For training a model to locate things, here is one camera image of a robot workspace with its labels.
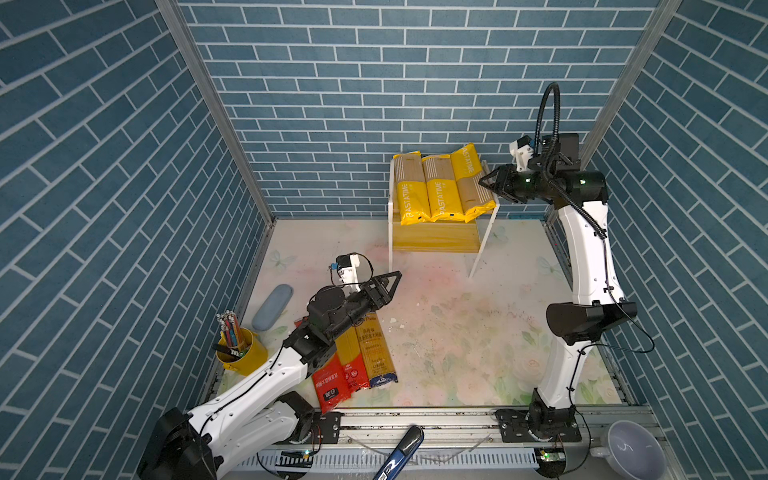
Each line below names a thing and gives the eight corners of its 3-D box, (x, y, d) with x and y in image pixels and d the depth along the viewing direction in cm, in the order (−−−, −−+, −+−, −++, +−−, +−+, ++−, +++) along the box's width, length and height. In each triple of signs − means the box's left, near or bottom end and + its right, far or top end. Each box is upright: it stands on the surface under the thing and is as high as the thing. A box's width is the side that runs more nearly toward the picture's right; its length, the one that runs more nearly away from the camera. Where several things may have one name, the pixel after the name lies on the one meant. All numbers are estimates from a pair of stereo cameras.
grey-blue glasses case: (253, 328, 94) (248, 323, 91) (282, 288, 103) (279, 282, 101) (269, 334, 92) (264, 329, 90) (297, 293, 102) (294, 287, 99)
